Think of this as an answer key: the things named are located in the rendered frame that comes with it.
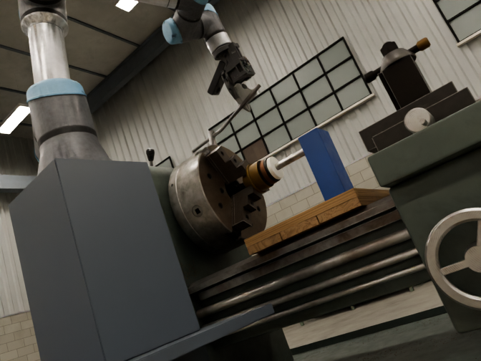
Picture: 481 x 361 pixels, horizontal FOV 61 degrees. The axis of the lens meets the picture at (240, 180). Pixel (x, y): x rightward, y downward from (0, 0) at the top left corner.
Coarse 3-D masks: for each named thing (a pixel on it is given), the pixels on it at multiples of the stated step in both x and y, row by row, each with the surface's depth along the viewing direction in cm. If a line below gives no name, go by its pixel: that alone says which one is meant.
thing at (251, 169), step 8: (264, 160) 116; (248, 168) 118; (256, 168) 115; (264, 168) 114; (248, 176) 116; (256, 176) 115; (264, 176) 114; (272, 176) 114; (248, 184) 118; (256, 184) 116; (264, 184) 115; (272, 184) 118; (264, 192) 119
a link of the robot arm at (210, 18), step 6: (210, 6) 130; (204, 12) 128; (210, 12) 129; (216, 12) 131; (204, 18) 127; (210, 18) 128; (216, 18) 129; (204, 24) 127; (210, 24) 128; (216, 24) 129; (222, 24) 131; (204, 30) 128; (210, 30) 128; (216, 30) 128; (222, 30) 129; (204, 36) 130; (210, 36) 128
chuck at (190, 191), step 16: (192, 160) 119; (208, 160) 120; (240, 160) 135; (192, 176) 114; (208, 176) 117; (192, 192) 113; (208, 192) 112; (224, 192) 119; (192, 208) 113; (208, 208) 111; (224, 208) 115; (256, 208) 129; (192, 224) 114; (208, 224) 113; (224, 224) 112; (256, 224) 125; (208, 240) 116; (224, 240) 116; (240, 240) 117
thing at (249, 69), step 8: (224, 48) 128; (232, 48) 128; (216, 56) 130; (224, 56) 131; (232, 56) 128; (240, 56) 129; (232, 64) 127; (240, 64) 127; (248, 64) 130; (224, 72) 129; (232, 72) 129; (240, 72) 126; (248, 72) 128; (232, 80) 129; (240, 80) 132
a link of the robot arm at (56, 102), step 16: (48, 80) 83; (64, 80) 85; (32, 96) 83; (48, 96) 82; (64, 96) 83; (80, 96) 86; (32, 112) 83; (48, 112) 81; (64, 112) 81; (80, 112) 84; (32, 128) 89; (48, 128) 80
